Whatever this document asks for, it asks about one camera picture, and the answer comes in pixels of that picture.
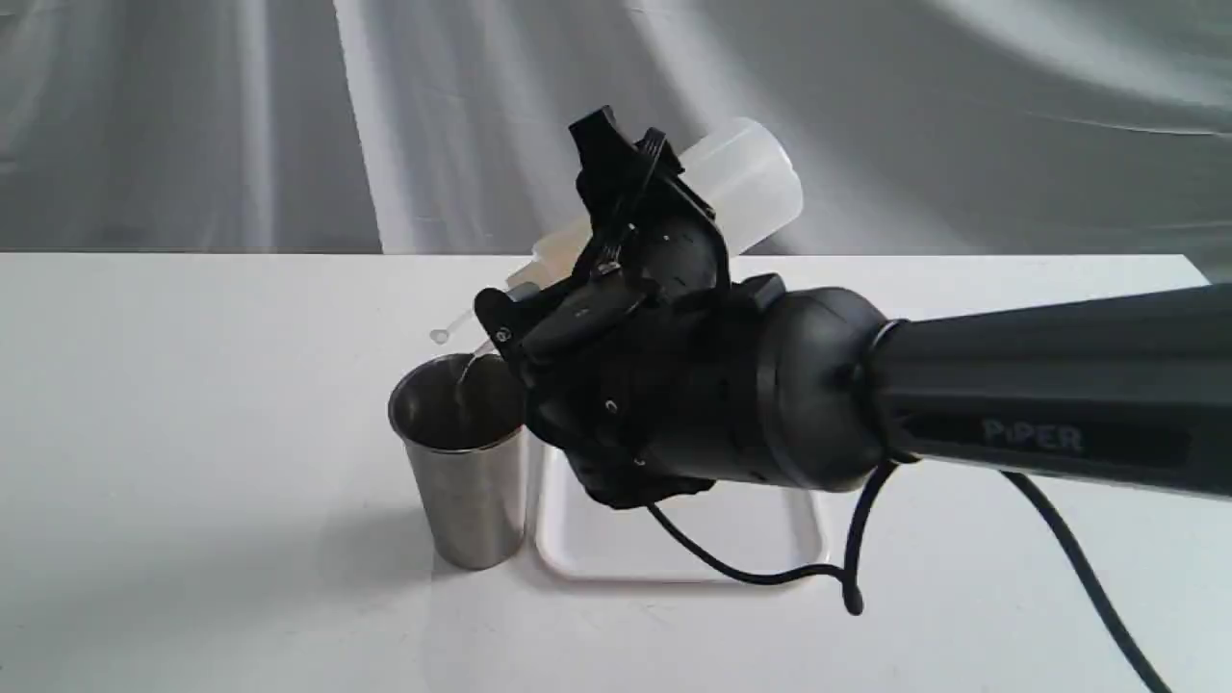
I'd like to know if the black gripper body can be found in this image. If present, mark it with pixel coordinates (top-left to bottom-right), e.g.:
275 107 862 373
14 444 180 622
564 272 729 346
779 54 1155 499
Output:
513 224 788 509

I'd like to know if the stainless steel cup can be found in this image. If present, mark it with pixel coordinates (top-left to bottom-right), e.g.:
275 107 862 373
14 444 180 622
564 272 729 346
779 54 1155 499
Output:
386 351 529 571

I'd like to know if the grey backdrop curtain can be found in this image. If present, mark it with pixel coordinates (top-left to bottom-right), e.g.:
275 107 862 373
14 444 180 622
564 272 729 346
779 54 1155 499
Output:
1 1 1231 282

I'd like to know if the translucent squeeze bottle amber liquid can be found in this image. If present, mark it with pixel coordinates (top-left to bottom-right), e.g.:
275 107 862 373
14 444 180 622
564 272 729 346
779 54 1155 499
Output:
429 116 804 386

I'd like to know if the white plastic tray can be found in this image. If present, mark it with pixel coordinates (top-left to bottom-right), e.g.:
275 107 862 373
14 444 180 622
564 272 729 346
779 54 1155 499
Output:
533 448 829 588

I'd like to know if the black cable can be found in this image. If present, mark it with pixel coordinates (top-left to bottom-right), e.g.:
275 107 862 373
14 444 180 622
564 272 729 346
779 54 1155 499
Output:
646 462 1170 693

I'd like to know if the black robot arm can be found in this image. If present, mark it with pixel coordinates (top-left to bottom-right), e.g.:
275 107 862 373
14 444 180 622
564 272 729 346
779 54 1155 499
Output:
474 106 1230 509

